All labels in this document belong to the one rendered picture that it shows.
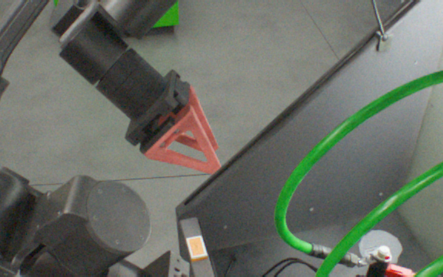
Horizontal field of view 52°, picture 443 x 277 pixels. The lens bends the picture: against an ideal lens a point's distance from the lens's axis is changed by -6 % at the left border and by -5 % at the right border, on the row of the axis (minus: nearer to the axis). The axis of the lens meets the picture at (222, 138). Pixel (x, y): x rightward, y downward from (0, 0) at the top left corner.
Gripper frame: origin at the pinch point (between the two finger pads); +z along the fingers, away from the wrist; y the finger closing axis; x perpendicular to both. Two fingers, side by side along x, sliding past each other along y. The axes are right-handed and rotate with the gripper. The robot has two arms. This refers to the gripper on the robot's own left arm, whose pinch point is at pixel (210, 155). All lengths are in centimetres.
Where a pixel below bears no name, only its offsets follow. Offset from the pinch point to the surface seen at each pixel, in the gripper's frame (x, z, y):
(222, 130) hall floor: 49, 69, 212
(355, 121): -14.4, 7.5, -2.4
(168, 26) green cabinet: 49, 15, 342
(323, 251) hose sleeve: 0.3, 22.0, 2.6
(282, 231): 1.1, 13.6, -0.1
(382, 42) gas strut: -27.1, 18.2, 33.5
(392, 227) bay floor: -4, 60, 43
